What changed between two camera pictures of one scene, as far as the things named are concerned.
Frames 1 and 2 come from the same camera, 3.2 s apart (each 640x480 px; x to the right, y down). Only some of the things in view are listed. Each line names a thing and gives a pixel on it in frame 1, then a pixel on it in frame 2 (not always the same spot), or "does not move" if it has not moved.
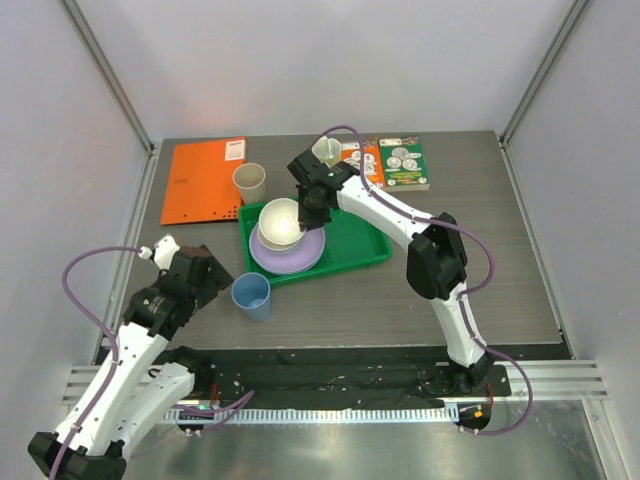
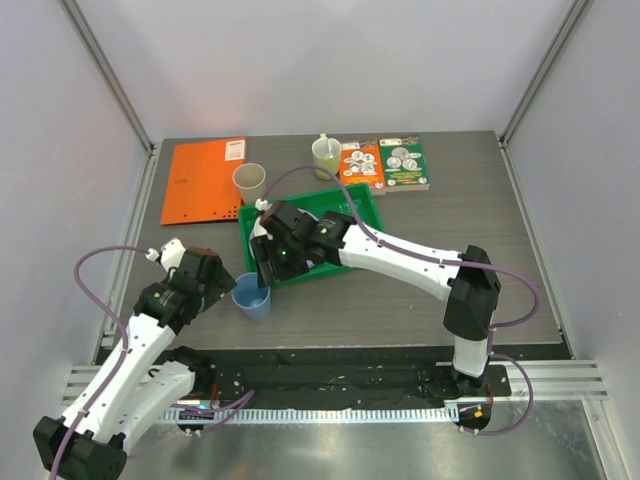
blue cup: (252, 294) does not move
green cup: (327, 150) does not move
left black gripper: (217, 279) does not move
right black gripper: (314, 216) -> (267, 259)
